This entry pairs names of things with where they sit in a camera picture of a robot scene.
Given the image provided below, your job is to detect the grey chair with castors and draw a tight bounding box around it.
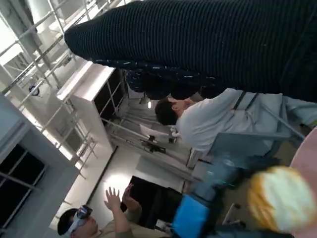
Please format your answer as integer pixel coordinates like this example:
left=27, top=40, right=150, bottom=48
left=185, top=99, right=317, bottom=172

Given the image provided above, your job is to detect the pink bowl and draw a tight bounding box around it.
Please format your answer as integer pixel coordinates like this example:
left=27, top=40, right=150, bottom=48
left=289, top=127, right=317, bottom=238

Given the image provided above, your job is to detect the long toy bread loaf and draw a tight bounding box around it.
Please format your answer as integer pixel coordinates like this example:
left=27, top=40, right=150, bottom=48
left=247, top=165, right=312, bottom=233

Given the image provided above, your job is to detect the grey cabinet with dark windows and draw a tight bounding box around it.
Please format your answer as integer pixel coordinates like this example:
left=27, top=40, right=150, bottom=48
left=0, top=94, right=80, bottom=238

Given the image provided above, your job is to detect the white open shelf unit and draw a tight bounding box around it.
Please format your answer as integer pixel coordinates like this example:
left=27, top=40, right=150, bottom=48
left=56, top=61, right=129, bottom=159

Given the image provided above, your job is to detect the VR headset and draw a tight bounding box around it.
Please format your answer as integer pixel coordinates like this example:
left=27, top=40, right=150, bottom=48
left=70, top=205, right=94, bottom=230

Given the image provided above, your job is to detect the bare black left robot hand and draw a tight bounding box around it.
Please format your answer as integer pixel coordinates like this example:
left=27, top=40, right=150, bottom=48
left=170, top=153, right=295, bottom=238

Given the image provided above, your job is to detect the white paper sheet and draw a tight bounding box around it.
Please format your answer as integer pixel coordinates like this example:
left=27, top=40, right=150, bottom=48
left=139, top=123, right=170, bottom=141

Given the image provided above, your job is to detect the person wearing headset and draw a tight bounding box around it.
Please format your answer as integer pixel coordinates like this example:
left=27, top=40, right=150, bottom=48
left=56, top=187, right=174, bottom=238

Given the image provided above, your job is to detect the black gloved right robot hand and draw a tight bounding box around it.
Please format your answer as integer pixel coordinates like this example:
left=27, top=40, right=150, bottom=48
left=63, top=0, right=317, bottom=102

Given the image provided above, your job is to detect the black screen panel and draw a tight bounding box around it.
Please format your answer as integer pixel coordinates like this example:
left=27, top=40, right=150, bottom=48
left=121, top=176, right=184, bottom=230

